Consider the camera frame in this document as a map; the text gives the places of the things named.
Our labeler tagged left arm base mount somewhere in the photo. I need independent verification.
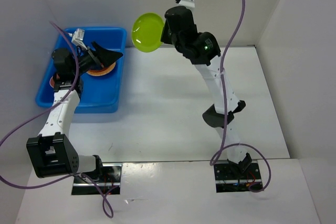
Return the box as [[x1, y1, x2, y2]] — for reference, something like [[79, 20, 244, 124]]
[[71, 163, 122, 196]]

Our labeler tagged orange-brown woven round tray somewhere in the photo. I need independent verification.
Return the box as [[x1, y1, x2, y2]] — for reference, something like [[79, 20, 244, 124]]
[[87, 63, 116, 77]]

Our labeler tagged pink plastic cup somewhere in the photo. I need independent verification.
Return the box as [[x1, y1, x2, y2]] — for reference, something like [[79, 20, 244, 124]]
[[49, 76, 55, 88]]

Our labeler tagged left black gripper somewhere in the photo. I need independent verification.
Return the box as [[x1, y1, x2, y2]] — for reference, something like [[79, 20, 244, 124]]
[[71, 41, 122, 76]]

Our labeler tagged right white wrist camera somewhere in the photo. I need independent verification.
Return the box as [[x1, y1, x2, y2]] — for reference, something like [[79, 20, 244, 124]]
[[175, 0, 195, 10]]

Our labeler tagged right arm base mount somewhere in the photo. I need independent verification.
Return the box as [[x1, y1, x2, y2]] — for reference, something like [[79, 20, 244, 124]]
[[213, 161, 263, 193]]

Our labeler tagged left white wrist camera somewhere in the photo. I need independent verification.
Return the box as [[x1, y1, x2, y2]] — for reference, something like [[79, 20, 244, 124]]
[[68, 28, 87, 50]]

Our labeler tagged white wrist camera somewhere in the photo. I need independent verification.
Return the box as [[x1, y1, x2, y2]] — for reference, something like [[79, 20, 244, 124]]
[[175, 0, 195, 10], [68, 28, 87, 50]]

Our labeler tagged orange plastic plate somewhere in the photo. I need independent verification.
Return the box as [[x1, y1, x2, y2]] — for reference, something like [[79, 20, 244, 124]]
[[87, 68, 112, 77]]

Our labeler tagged green plastic plate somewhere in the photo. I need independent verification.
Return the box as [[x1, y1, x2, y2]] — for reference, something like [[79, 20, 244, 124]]
[[131, 13, 164, 53]]

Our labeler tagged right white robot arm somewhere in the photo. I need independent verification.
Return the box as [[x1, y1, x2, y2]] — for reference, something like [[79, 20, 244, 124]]
[[161, 6, 246, 166]]

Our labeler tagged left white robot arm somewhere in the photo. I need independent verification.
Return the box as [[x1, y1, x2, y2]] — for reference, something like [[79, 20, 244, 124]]
[[26, 41, 123, 182]]

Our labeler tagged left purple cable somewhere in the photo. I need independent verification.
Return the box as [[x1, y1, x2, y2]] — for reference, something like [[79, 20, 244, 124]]
[[0, 21, 119, 218]]

